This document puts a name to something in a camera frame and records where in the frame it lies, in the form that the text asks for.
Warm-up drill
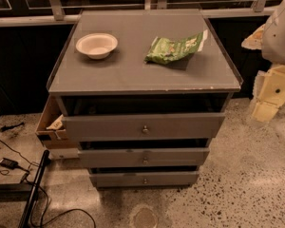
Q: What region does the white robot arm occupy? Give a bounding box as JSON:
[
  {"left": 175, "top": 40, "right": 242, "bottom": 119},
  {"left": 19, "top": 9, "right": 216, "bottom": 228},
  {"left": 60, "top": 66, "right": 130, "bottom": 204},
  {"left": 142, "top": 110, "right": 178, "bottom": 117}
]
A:
[{"left": 241, "top": 0, "right": 285, "bottom": 123}]

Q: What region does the grey drawer cabinet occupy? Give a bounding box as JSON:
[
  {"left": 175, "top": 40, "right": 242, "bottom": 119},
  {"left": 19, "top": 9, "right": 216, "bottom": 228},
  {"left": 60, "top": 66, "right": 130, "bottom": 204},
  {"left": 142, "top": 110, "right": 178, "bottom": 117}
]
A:
[{"left": 47, "top": 9, "right": 242, "bottom": 177}]

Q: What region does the grey top drawer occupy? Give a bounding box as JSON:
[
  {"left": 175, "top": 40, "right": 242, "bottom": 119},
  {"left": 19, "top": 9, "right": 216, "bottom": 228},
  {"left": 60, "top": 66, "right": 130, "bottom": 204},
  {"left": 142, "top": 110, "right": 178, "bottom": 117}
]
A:
[{"left": 63, "top": 113, "right": 225, "bottom": 142}]

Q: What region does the grey drawer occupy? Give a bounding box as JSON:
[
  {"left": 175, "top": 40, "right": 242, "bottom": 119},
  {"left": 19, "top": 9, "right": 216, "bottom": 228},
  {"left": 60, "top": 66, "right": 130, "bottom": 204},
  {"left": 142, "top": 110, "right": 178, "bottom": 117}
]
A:
[
  {"left": 78, "top": 148, "right": 209, "bottom": 168},
  {"left": 90, "top": 171, "right": 199, "bottom": 188},
  {"left": 63, "top": 113, "right": 225, "bottom": 142}
]

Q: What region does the grey middle drawer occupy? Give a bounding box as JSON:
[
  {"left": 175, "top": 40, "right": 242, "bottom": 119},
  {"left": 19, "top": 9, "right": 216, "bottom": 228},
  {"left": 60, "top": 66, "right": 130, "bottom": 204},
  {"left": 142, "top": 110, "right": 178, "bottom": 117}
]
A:
[{"left": 78, "top": 148, "right": 209, "bottom": 168}]

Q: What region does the grey bottom drawer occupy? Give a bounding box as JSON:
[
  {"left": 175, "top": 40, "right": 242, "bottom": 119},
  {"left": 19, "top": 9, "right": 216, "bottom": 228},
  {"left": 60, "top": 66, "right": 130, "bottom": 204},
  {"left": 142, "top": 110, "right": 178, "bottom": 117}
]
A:
[{"left": 90, "top": 171, "right": 199, "bottom": 188}]

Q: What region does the open cardboard box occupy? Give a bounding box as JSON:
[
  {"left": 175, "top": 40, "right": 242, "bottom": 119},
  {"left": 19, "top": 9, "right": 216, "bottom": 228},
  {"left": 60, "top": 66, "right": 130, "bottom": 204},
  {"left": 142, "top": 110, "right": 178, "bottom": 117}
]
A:
[{"left": 36, "top": 96, "right": 78, "bottom": 159}]

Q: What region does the green chip bag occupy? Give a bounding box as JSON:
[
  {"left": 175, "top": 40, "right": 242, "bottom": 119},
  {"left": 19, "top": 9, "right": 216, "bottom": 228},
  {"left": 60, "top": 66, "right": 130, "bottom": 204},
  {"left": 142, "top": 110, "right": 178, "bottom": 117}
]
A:
[{"left": 144, "top": 30, "right": 208, "bottom": 65}]

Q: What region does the white paper bowl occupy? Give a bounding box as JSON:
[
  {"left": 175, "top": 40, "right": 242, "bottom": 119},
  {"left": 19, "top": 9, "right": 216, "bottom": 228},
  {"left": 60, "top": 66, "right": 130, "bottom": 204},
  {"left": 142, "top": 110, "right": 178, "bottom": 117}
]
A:
[{"left": 76, "top": 33, "right": 118, "bottom": 60}]

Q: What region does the black metal bar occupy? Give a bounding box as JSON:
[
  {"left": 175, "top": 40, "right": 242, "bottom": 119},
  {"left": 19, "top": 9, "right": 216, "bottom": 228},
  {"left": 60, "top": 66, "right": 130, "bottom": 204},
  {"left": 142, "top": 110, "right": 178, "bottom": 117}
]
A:
[{"left": 18, "top": 150, "right": 49, "bottom": 228}]

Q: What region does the black power adapter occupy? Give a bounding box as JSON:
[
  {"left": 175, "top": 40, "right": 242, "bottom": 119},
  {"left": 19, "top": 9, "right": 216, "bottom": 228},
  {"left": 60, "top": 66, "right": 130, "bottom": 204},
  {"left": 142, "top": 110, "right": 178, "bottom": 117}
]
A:
[{"left": 0, "top": 158, "right": 18, "bottom": 170}]

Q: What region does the black floor cable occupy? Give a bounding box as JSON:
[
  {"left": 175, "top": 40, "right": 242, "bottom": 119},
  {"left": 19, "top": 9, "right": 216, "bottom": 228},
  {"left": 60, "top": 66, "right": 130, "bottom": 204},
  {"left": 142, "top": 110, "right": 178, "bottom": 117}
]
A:
[{"left": 0, "top": 133, "right": 97, "bottom": 228}]

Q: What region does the white window railing frame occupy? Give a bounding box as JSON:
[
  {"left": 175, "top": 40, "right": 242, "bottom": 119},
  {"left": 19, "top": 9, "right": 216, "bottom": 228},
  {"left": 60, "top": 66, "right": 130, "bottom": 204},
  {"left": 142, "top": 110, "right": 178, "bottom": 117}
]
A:
[{"left": 0, "top": 0, "right": 285, "bottom": 29}]

